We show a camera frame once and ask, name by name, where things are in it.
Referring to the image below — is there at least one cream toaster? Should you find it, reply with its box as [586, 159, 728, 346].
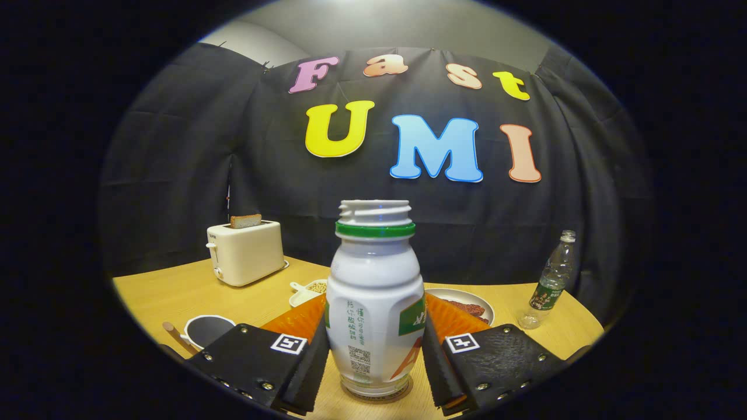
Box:
[206, 220, 288, 288]

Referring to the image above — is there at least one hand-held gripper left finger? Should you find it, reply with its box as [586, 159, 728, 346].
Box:
[186, 293, 330, 417]

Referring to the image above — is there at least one white cup wooden handle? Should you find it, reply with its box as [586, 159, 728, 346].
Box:
[162, 315, 236, 355]

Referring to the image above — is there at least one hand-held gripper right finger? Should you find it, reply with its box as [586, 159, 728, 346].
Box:
[421, 293, 567, 417]

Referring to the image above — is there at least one clear plastic water bottle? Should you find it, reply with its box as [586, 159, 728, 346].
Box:
[518, 230, 577, 330]

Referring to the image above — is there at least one round white plate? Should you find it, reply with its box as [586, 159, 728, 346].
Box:
[425, 288, 495, 326]

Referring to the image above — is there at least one white juice bottle green ring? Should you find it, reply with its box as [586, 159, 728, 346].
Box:
[325, 199, 427, 400]

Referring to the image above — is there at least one black backdrop cloth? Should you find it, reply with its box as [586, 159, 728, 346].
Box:
[99, 44, 651, 327]

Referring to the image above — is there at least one red food pile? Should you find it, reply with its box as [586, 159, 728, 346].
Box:
[446, 300, 490, 324]

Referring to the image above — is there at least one small white bean dish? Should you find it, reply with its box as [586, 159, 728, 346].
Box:
[289, 280, 329, 308]

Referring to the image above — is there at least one wooden table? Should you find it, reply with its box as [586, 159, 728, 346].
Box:
[112, 257, 605, 420]

